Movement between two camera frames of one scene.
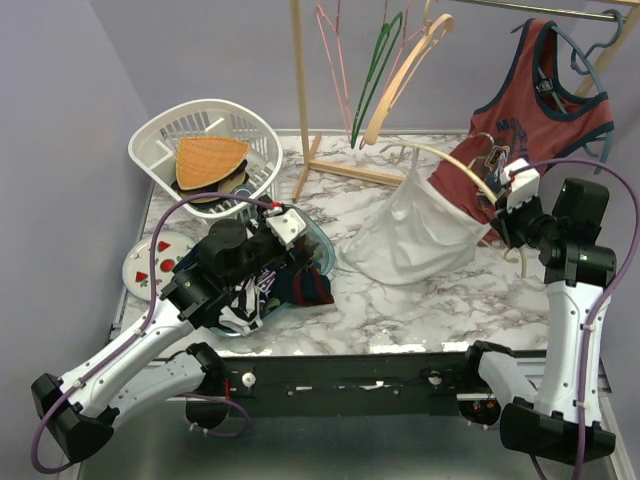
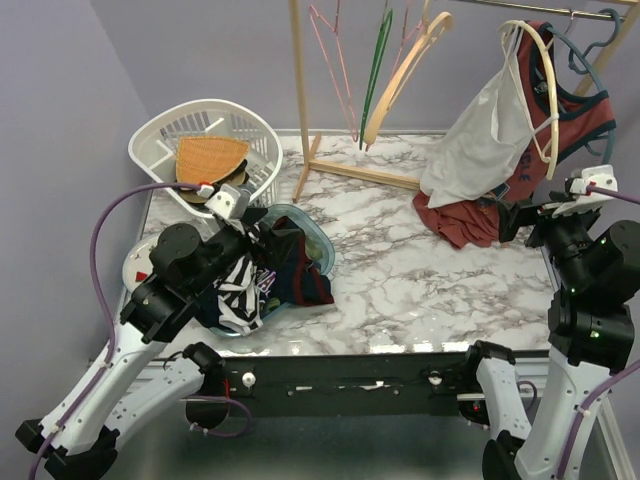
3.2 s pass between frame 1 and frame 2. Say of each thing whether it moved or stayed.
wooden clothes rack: stayed
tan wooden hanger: stayed
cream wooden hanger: moved
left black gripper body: moved
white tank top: moved
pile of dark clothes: stayed
